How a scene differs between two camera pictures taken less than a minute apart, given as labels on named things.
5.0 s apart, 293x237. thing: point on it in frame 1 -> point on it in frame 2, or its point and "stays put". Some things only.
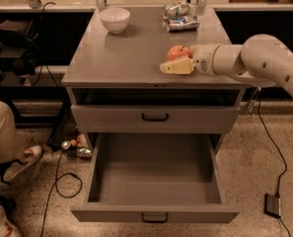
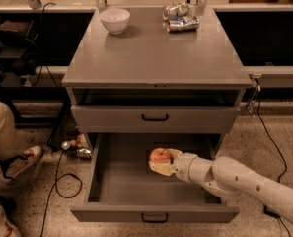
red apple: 179,50 -> 160,154
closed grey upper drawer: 153,118 stays put
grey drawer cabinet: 158,137 stays put
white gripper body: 203,59 -> 184,166
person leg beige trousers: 3,138 stays put
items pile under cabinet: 77,147 stays put
